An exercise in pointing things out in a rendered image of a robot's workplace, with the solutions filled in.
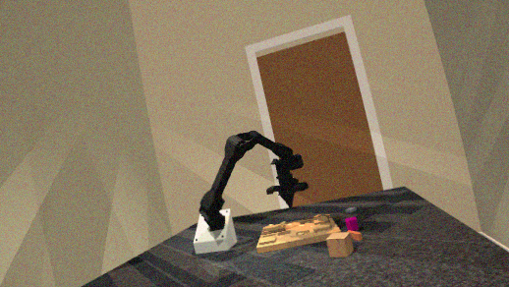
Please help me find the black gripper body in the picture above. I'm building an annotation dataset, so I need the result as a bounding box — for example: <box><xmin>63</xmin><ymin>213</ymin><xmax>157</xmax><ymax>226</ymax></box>
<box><xmin>266</xmin><ymin>172</ymin><xmax>309</xmax><ymax>195</ymax></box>

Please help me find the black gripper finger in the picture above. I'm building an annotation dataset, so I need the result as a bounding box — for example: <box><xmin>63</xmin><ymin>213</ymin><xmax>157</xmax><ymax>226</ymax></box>
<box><xmin>278</xmin><ymin>191</ymin><xmax>291</xmax><ymax>208</ymax></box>
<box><xmin>286</xmin><ymin>192</ymin><xmax>295</xmax><ymax>208</ymax></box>

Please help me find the tan cube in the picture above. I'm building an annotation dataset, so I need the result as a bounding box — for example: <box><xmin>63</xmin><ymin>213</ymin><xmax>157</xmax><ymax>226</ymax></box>
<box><xmin>326</xmin><ymin>232</ymin><xmax>354</xmax><ymax>258</ymax></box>

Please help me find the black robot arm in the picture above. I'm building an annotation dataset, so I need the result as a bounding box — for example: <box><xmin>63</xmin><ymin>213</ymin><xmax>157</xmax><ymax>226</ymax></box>
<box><xmin>199</xmin><ymin>131</ymin><xmax>304</xmax><ymax>232</ymax></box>

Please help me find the magenta block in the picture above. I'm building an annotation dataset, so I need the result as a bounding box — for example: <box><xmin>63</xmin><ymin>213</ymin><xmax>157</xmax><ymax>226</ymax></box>
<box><xmin>345</xmin><ymin>216</ymin><xmax>359</xmax><ymax>231</ymax></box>

